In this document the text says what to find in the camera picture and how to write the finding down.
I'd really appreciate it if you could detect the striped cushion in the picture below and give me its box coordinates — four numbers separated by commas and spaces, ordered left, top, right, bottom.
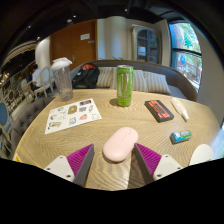
143, 70, 172, 96
96, 66, 116, 89
109, 68, 149, 93

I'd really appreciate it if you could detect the white chair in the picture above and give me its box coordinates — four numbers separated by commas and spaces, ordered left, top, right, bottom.
33, 64, 56, 98

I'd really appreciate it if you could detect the curved brown-backed bench sofa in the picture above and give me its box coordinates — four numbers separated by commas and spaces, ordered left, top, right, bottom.
69, 59, 198, 102

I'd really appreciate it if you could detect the white tube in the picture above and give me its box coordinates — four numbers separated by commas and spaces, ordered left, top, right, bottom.
170, 97, 190, 122

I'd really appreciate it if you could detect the dark-framed window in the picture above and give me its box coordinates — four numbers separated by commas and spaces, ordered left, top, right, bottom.
168, 20, 203, 93

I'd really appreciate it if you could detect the pink computer mouse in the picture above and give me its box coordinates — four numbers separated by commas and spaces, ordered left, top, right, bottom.
102, 126, 139, 164

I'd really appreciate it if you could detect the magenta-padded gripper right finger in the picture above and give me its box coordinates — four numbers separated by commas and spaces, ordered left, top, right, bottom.
133, 143, 184, 185

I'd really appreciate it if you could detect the green drink can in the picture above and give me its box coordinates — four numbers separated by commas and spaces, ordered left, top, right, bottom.
116, 64, 135, 108

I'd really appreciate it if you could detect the clear shaker bottle white lid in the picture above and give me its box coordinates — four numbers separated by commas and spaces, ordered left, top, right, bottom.
50, 57, 74, 102

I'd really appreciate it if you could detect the black box with red print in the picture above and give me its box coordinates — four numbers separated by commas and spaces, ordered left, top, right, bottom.
144, 99, 175, 124

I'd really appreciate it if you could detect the arched glass-door cabinet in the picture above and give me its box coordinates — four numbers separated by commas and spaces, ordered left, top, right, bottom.
130, 23, 162, 65

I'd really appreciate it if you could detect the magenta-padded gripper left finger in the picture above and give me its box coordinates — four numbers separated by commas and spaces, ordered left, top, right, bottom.
43, 143, 96, 188

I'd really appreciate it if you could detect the grey tufted sofa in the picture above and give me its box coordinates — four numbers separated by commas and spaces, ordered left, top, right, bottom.
9, 94, 56, 158

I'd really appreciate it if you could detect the white door sign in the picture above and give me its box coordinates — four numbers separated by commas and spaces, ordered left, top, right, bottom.
79, 32, 91, 41

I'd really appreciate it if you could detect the white sticker sheet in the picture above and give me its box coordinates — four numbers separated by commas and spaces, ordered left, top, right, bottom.
44, 97, 103, 135

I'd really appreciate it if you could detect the person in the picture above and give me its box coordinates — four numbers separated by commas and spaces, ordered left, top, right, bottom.
30, 63, 43, 86

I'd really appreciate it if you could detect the brown wooden door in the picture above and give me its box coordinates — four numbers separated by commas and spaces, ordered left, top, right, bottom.
49, 19, 98, 71

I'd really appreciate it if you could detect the green and blue small pack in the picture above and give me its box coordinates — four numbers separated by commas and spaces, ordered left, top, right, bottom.
169, 129, 193, 145

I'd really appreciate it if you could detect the black backpack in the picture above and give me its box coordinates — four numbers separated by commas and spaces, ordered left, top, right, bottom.
71, 62, 101, 90

